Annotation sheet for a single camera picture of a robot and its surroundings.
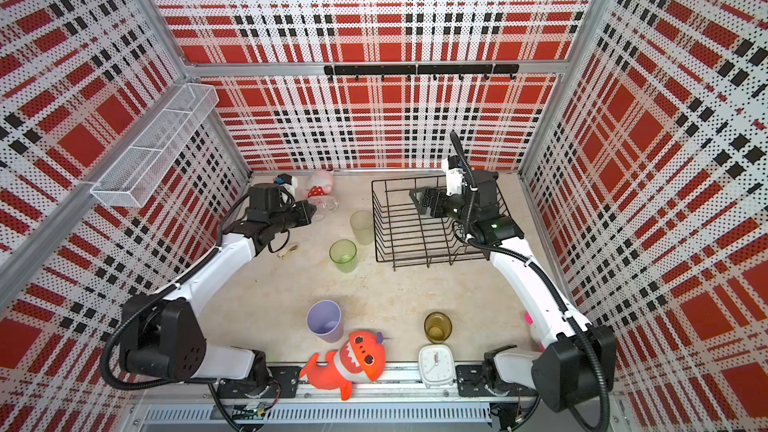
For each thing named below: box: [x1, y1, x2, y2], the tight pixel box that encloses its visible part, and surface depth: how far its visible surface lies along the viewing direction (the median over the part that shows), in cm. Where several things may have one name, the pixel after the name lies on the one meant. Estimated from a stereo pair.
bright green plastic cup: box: [329, 239, 358, 274], surface depth 93 cm
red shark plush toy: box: [300, 331, 386, 401], surface depth 72 cm
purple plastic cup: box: [306, 300, 343, 344], surface depth 79 cm
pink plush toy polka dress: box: [300, 170, 333, 199], surface depth 110 cm
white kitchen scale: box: [418, 344, 455, 388], surface depth 76 cm
